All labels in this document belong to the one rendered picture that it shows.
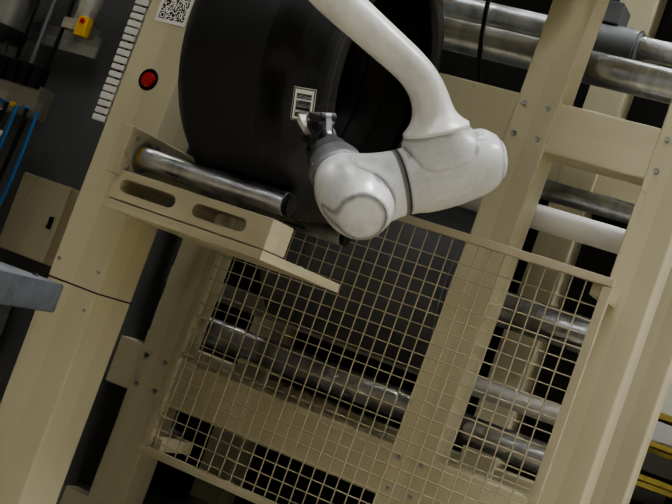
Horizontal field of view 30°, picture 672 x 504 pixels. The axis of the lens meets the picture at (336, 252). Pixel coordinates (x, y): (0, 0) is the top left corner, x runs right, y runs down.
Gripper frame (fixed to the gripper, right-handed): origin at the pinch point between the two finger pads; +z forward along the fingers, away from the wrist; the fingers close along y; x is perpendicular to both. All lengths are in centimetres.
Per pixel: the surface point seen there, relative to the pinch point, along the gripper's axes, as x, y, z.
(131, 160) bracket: -27.9, 17.8, 27.4
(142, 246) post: -24, 39, 35
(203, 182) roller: -15.2, 17.9, 17.0
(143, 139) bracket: -25.5, 14.3, 30.0
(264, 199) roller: -5.1, 17.4, 7.9
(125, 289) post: -28, 47, 31
